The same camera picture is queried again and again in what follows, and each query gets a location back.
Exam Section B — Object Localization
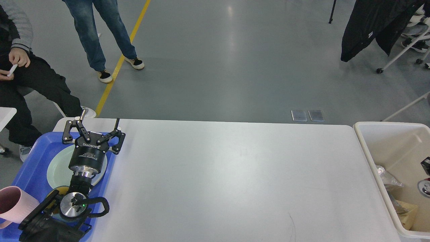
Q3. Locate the mint green plate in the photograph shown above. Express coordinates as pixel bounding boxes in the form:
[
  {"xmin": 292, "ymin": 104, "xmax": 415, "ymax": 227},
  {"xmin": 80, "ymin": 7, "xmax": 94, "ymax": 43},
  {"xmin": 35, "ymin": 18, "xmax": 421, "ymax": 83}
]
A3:
[{"xmin": 46, "ymin": 145, "xmax": 108, "ymax": 189}]

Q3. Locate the left floor socket plate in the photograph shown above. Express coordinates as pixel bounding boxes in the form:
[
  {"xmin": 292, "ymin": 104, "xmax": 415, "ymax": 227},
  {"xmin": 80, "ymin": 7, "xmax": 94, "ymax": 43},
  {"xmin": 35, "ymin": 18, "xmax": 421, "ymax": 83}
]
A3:
[{"xmin": 291, "ymin": 110, "xmax": 308, "ymax": 122}]

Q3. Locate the dark teal mug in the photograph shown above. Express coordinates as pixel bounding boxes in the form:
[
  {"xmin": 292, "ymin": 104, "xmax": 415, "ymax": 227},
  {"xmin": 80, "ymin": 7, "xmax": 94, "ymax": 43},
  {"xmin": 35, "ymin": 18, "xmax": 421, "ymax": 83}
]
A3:
[{"xmin": 44, "ymin": 186, "xmax": 73, "ymax": 222}]

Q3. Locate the white plastic bin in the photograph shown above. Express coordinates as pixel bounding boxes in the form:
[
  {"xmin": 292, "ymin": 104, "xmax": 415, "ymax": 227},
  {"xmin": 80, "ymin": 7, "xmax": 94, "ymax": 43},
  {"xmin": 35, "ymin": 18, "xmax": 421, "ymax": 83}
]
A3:
[{"xmin": 353, "ymin": 122, "xmax": 430, "ymax": 242}]

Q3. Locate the seated person at left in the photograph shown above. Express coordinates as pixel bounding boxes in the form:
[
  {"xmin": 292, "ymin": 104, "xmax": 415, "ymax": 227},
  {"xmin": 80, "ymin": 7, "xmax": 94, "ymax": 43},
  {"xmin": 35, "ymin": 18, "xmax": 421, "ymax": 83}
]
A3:
[{"xmin": 0, "ymin": 0, "xmax": 96, "ymax": 161}]

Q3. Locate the small foil sheet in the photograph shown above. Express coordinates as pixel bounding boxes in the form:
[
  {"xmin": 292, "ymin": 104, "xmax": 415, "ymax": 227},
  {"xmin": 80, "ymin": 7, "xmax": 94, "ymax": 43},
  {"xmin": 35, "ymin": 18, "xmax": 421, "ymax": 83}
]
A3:
[{"xmin": 376, "ymin": 165, "xmax": 404, "ymax": 192}]

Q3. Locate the grey table leg at right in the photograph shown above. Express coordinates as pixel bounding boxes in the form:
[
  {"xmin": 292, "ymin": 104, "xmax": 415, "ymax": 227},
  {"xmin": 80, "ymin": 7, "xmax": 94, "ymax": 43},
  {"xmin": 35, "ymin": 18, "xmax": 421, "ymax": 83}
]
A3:
[{"xmin": 381, "ymin": 92, "xmax": 430, "ymax": 122}]

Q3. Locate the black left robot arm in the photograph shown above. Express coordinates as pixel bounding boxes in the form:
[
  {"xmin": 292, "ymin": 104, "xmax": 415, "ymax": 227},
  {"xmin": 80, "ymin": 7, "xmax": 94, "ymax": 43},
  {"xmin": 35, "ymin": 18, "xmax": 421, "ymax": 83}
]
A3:
[{"xmin": 18, "ymin": 113, "xmax": 126, "ymax": 242}]

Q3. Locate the white office chair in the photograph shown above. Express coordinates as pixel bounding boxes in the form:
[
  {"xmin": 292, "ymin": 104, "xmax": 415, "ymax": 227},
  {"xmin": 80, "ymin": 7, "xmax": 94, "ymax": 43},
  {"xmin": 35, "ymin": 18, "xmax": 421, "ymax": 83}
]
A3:
[{"xmin": 329, "ymin": 0, "xmax": 430, "ymax": 74}]

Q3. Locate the crushed red soda can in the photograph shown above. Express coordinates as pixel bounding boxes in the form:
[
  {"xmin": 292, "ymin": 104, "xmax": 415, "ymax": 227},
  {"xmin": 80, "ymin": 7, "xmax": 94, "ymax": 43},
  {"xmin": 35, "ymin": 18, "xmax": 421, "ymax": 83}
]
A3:
[{"xmin": 417, "ymin": 179, "xmax": 430, "ymax": 198}]

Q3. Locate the white side table corner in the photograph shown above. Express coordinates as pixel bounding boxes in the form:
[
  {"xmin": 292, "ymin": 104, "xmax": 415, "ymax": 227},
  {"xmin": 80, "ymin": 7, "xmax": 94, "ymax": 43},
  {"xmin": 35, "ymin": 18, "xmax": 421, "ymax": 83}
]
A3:
[{"xmin": 0, "ymin": 107, "xmax": 17, "ymax": 132}]

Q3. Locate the person in blue jeans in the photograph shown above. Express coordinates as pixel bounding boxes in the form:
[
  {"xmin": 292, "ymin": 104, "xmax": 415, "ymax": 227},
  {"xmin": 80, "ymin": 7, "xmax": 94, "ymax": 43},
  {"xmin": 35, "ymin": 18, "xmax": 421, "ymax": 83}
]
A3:
[{"xmin": 62, "ymin": 0, "xmax": 145, "ymax": 84}]

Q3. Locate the pink plate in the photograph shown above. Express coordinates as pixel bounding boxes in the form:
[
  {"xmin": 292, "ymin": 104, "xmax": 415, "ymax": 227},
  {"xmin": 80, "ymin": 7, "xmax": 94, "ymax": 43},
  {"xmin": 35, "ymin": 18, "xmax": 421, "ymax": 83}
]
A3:
[{"xmin": 91, "ymin": 155, "xmax": 108, "ymax": 186}]

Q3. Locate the right floor socket plate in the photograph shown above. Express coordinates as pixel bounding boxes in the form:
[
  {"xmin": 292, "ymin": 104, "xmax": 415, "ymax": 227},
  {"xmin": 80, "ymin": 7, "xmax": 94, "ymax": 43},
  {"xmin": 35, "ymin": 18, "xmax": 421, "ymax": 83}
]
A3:
[{"xmin": 308, "ymin": 110, "xmax": 325, "ymax": 122}]

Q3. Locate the small white handheld object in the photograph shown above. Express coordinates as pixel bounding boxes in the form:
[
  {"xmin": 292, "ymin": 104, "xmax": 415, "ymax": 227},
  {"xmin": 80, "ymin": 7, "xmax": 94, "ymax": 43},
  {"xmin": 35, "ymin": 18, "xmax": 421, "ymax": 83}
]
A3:
[{"xmin": 7, "ymin": 64, "xmax": 18, "ymax": 77}]

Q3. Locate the floor socket plate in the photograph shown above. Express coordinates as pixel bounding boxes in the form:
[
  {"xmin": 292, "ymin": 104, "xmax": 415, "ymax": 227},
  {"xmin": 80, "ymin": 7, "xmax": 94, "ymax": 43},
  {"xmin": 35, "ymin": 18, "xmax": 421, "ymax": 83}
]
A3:
[
  {"xmin": 291, "ymin": 110, "xmax": 308, "ymax": 122},
  {"xmin": 308, "ymin": 110, "xmax": 325, "ymax": 122}
]

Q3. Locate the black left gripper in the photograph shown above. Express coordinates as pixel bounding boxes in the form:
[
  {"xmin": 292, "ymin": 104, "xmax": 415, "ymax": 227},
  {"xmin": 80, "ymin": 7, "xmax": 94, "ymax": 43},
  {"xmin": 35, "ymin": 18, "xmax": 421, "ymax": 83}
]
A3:
[{"xmin": 62, "ymin": 110, "xmax": 126, "ymax": 178}]

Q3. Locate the pink mug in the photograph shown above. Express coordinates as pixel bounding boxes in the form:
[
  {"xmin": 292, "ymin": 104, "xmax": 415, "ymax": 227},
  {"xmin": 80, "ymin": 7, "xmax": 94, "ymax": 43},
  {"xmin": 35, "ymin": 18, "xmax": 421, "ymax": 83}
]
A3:
[{"xmin": 0, "ymin": 186, "xmax": 40, "ymax": 229}]

